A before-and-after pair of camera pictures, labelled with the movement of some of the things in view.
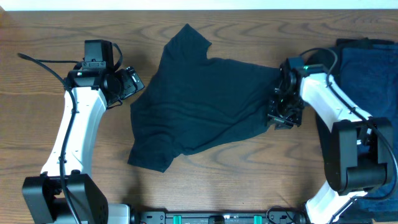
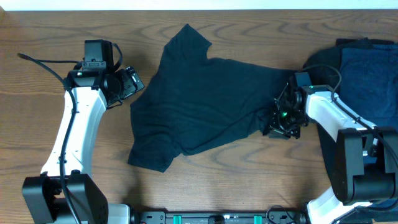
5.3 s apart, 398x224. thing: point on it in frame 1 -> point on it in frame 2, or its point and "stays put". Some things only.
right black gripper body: (286, 112) -> (287, 124)
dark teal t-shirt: (195, 101) stays put
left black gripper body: (124, 84) stays put
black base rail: (147, 216) stays put
